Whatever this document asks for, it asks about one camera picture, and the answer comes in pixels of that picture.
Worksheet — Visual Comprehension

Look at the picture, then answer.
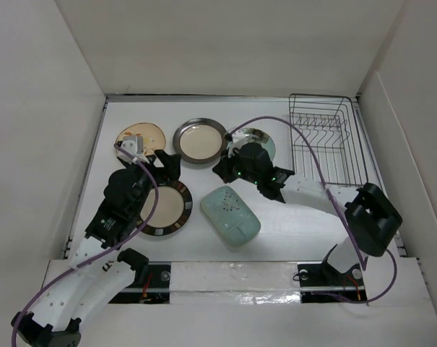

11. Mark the grey rimmed cream plate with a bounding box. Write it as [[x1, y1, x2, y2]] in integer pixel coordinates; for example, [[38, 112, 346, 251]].
[[173, 118, 227, 164]]

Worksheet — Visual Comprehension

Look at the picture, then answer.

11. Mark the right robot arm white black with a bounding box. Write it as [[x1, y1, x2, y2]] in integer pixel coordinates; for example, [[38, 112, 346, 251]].
[[212, 142, 402, 287]]

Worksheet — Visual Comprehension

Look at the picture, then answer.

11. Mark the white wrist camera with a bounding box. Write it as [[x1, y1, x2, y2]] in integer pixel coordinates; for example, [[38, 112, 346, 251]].
[[116, 135, 148, 164], [225, 130, 247, 151]]

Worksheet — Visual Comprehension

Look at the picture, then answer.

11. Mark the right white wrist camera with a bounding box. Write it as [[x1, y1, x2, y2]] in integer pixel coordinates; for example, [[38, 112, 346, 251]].
[[225, 130, 247, 151]]

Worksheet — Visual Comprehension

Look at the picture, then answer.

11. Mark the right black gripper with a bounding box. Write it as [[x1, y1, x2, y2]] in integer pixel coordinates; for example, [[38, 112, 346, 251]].
[[213, 145, 261, 185]]

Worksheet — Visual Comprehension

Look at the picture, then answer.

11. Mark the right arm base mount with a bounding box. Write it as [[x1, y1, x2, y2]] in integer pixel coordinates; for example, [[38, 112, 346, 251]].
[[293, 262, 368, 304]]

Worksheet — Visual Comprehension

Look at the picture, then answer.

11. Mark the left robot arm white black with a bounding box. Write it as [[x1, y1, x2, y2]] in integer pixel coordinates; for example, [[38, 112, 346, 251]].
[[11, 150, 181, 346]]

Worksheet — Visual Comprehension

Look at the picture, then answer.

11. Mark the dark patterned rim plate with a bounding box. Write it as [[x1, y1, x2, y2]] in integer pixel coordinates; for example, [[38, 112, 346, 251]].
[[141, 181, 193, 237]]

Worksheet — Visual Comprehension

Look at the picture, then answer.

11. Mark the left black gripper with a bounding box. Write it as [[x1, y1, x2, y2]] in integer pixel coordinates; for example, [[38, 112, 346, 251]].
[[125, 149, 180, 215]]

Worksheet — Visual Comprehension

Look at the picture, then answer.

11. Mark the metal wire dish rack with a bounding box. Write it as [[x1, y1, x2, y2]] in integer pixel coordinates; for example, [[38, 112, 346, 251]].
[[288, 93, 369, 187]]

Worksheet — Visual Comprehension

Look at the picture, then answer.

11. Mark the light blue floral plate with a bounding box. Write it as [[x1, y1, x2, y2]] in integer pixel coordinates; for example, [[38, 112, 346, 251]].
[[239, 127, 276, 160]]

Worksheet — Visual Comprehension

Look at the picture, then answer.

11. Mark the tan floral round plate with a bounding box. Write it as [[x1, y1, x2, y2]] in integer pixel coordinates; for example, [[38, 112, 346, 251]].
[[116, 123, 166, 155]]

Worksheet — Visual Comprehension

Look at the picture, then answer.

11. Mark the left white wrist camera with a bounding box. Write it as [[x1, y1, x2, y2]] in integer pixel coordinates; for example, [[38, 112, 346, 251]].
[[116, 135, 148, 164]]

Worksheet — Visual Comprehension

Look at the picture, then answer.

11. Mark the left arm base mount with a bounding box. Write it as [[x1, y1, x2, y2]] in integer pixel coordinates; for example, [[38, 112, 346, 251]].
[[109, 262, 171, 304]]

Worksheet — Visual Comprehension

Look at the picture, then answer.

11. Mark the green rectangular divided plate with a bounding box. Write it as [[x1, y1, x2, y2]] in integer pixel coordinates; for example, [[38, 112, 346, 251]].
[[200, 186, 261, 252]]

